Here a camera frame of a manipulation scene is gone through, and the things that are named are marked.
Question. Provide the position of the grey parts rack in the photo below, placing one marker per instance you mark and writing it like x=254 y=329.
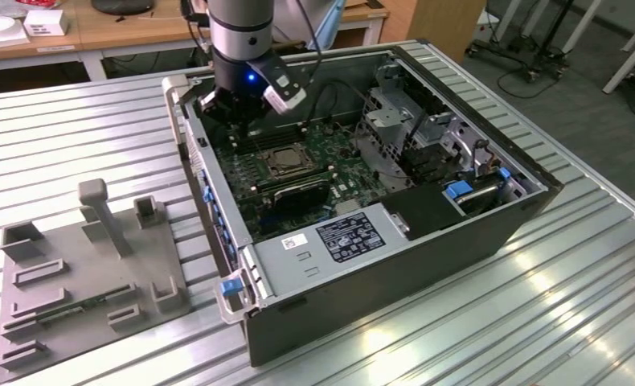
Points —
x=103 y=273

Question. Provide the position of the white table frame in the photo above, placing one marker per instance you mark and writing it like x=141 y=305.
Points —
x=634 y=60
x=582 y=27

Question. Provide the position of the blue plastic clip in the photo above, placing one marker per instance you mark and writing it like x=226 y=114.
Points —
x=503 y=174

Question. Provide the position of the black graphics card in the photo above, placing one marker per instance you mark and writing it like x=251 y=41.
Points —
x=299 y=198

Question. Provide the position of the black open PC case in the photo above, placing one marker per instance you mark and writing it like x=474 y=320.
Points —
x=382 y=305

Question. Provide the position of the grey metal drive cage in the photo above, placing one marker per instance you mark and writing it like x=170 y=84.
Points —
x=390 y=120

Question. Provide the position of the black wheeled stand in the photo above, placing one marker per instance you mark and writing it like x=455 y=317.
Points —
x=557 y=24

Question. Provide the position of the black round object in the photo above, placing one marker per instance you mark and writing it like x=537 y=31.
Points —
x=122 y=5

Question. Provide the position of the grey power supply unit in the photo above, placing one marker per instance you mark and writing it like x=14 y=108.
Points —
x=297 y=269

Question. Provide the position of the silver CPU plate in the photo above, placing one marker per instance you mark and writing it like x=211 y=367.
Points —
x=290 y=159

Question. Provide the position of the green RAM stick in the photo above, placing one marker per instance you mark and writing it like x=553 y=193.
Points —
x=69 y=309
x=295 y=179
x=266 y=189

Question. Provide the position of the CPU socket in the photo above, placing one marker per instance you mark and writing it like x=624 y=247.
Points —
x=318 y=165

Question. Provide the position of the silver metal bracket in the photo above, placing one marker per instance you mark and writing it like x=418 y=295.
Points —
x=465 y=138

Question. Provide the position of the blue case latch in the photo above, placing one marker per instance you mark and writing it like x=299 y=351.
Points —
x=230 y=288

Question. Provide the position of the blue card retainer clip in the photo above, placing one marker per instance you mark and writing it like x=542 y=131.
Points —
x=206 y=195

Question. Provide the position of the white cardboard box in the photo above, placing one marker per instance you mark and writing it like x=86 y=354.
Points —
x=47 y=20

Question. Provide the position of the wooden cabinet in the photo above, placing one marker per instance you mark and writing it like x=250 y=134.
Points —
x=443 y=28

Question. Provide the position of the small silver heatsink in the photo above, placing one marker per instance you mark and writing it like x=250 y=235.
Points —
x=349 y=207

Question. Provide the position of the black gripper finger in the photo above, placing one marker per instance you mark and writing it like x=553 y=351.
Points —
x=214 y=105

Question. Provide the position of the red packet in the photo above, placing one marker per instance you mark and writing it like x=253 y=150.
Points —
x=39 y=2

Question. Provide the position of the green motherboard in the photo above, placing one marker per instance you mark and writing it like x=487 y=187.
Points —
x=353 y=177

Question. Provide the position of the black plastic shroud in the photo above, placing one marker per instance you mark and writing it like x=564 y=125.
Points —
x=422 y=213

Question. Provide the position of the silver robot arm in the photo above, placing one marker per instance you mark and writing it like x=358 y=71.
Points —
x=239 y=32

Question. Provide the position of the blue disk carrier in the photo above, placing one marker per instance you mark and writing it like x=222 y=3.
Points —
x=457 y=190

